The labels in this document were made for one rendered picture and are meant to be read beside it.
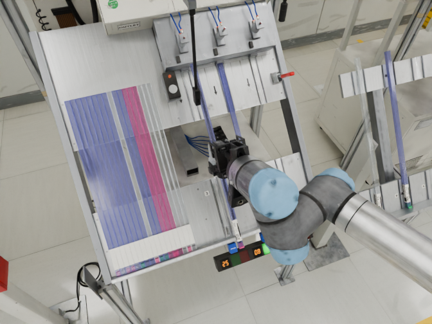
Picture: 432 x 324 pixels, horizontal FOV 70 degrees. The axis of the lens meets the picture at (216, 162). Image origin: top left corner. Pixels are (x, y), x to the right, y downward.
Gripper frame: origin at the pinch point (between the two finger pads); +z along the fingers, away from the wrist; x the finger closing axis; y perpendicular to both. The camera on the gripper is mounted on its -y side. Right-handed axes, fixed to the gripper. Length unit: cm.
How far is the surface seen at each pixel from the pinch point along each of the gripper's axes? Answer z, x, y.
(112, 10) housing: 14.8, 15.7, 41.2
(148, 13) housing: 14.3, 6.9, 39.2
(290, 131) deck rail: 14.3, -30.0, -2.8
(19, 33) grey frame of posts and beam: 22, 40, 41
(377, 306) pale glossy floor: 22, -69, -103
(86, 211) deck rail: 9.3, 37.0, -7.5
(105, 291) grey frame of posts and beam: 12, 40, -36
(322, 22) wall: 197, -175, 36
